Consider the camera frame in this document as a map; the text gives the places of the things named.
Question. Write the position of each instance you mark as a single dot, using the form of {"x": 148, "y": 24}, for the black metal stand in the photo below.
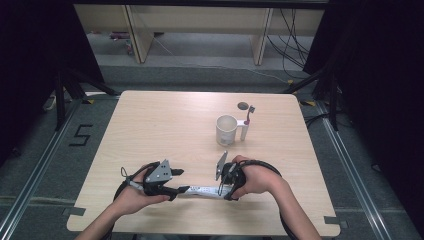
{"x": 60, "y": 100}
{"x": 333, "y": 100}

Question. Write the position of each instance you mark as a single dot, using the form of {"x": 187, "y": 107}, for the white cup with side holder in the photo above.
{"x": 226, "y": 133}

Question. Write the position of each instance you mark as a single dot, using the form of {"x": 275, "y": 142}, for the metal floor rail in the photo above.
{"x": 41, "y": 166}
{"x": 350, "y": 166}

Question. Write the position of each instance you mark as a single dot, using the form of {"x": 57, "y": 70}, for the small bottle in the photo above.
{"x": 129, "y": 47}

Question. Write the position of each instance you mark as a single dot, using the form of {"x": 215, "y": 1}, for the white toothpaste tube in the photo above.
{"x": 206, "y": 191}

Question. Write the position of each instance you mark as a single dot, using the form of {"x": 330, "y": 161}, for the dark round table grommet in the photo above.
{"x": 242, "y": 106}

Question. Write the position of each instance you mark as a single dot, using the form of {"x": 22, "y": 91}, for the grey tape piece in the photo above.
{"x": 333, "y": 220}
{"x": 74, "y": 211}

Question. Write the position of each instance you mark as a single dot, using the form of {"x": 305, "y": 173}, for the person's right hand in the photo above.
{"x": 261, "y": 181}

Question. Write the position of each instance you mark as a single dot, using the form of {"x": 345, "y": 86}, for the person's left hand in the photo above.
{"x": 133, "y": 198}

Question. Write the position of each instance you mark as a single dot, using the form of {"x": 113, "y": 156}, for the light wooden shelf unit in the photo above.
{"x": 200, "y": 20}

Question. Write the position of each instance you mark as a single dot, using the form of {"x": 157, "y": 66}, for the white object on floor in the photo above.
{"x": 50, "y": 102}

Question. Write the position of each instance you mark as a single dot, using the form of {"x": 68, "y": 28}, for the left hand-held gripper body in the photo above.
{"x": 160, "y": 172}

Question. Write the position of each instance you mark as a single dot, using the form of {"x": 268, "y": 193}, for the yellow black tape piece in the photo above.
{"x": 88, "y": 101}
{"x": 308, "y": 103}

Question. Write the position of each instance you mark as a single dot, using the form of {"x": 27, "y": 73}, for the black curtain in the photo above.
{"x": 33, "y": 50}
{"x": 383, "y": 66}

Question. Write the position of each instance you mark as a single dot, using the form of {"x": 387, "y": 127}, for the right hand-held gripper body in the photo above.
{"x": 233, "y": 176}

